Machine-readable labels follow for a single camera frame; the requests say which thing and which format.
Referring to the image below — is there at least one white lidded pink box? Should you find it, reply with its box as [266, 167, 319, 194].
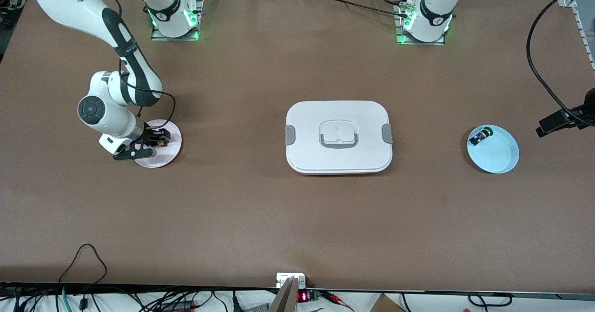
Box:
[285, 100, 394, 176]

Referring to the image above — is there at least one pink round plate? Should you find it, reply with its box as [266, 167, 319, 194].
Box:
[132, 119, 183, 169]

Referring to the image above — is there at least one light blue round plate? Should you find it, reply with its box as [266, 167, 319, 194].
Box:
[467, 125, 520, 174]

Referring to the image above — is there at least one brown cardboard piece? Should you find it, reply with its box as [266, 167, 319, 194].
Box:
[370, 293, 405, 312]

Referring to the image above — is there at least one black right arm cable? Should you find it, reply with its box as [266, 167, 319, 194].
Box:
[91, 0, 176, 131]

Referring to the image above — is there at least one blue and black switch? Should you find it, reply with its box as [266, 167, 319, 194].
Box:
[469, 127, 493, 146]

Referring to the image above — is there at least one silver aluminium profile rail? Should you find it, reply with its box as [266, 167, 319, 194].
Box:
[557, 0, 595, 71]

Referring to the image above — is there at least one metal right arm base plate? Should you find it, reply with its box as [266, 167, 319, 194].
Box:
[151, 0, 204, 41]

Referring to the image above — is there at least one black looped thin cable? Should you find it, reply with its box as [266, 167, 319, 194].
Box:
[58, 243, 108, 287]

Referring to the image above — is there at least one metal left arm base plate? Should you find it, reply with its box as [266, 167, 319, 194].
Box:
[394, 3, 446, 46]

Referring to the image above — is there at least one white bracket mounting plate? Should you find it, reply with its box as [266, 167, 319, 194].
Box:
[276, 272, 306, 288]

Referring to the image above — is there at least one black coiled floor cable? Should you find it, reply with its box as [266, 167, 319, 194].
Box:
[468, 292, 513, 307]

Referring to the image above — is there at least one black cable across table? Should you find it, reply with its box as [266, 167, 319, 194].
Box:
[321, 0, 410, 19]

